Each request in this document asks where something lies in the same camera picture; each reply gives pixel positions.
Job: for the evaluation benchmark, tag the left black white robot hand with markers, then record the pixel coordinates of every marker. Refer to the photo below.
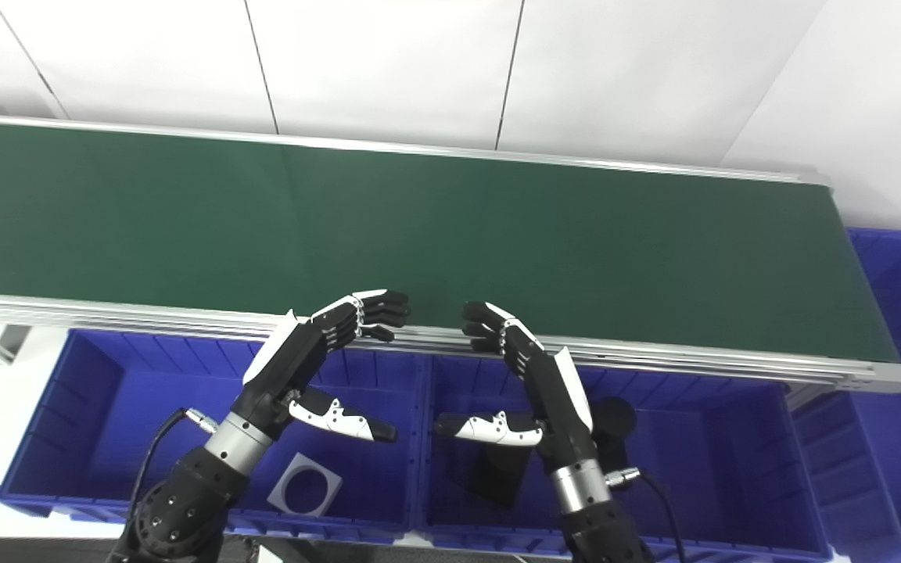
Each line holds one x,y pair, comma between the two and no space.
286,367

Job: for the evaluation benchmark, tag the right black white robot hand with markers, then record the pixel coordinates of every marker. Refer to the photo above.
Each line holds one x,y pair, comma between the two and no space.
560,414

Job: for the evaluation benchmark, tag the black cylinder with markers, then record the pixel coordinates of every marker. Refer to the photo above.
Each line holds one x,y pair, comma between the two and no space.
497,473

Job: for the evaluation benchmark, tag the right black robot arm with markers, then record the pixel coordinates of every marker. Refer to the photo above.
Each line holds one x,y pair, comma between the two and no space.
599,524

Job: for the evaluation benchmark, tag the blue plastic bin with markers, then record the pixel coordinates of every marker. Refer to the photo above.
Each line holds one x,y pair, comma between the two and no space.
708,461
881,438
130,414

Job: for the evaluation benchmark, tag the grey square plate round hole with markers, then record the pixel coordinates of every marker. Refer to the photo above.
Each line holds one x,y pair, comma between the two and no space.
282,493

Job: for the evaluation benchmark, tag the green conveyor belt aluminium frame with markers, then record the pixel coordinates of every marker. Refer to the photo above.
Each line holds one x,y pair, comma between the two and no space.
419,227

